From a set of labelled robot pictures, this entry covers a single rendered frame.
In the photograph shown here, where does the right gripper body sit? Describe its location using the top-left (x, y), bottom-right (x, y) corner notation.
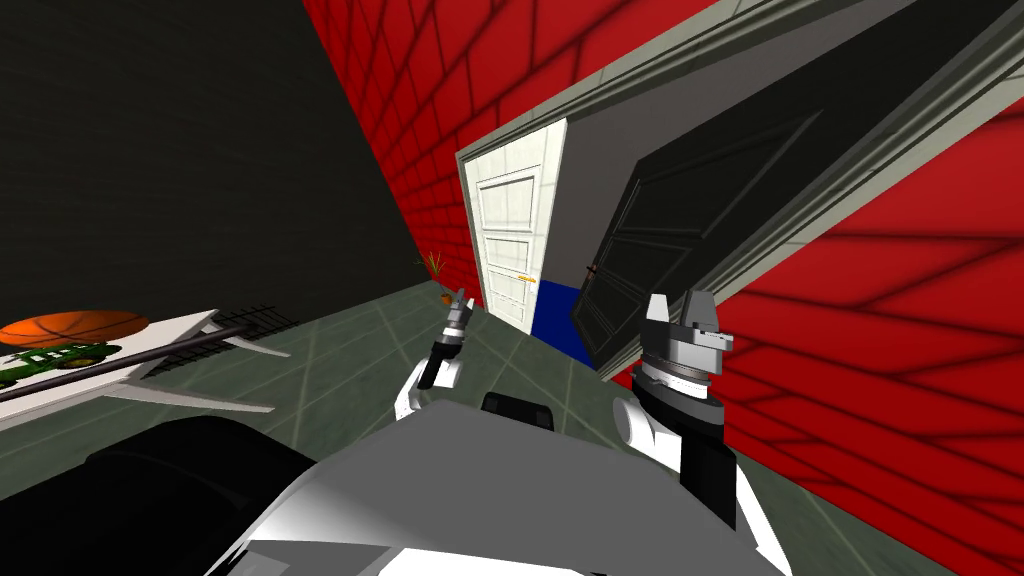
top-left (639, 321), bottom-right (735, 376)

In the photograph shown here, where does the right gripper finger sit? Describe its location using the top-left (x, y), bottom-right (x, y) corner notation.
top-left (643, 293), bottom-right (673, 348)
top-left (677, 289), bottom-right (721, 331)

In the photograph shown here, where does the potted plant in orange pot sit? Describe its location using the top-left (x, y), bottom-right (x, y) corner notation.
top-left (415, 251), bottom-right (456, 307)

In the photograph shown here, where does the dark panelled door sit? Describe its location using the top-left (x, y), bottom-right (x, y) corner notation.
top-left (570, 110), bottom-right (825, 371)

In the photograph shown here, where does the white panelled door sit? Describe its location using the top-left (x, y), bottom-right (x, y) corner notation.
top-left (462, 118), bottom-right (569, 337)

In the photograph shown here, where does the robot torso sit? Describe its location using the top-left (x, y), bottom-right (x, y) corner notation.
top-left (203, 391), bottom-right (795, 576)

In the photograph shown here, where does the white table with toys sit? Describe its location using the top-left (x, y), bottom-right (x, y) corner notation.
top-left (0, 307), bottom-right (293, 434)

